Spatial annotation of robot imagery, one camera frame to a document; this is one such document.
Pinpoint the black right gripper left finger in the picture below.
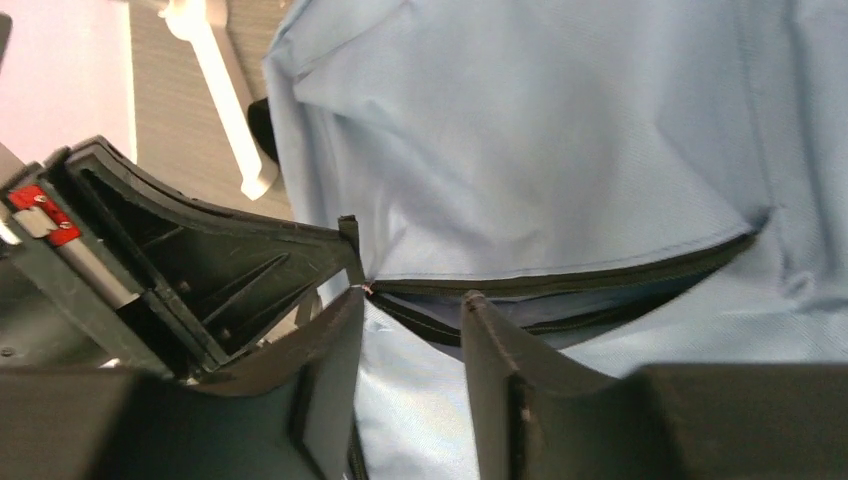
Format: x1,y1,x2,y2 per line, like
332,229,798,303
1,288,364,479

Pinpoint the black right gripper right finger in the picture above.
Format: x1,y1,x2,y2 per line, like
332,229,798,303
461,291,847,479

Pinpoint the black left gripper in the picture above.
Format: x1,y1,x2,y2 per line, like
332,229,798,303
1,137,358,376

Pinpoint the blue backpack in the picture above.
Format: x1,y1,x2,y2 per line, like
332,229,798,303
263,1,847,479

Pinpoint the metal clothes rack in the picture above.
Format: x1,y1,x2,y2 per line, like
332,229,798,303
158,0,281,202

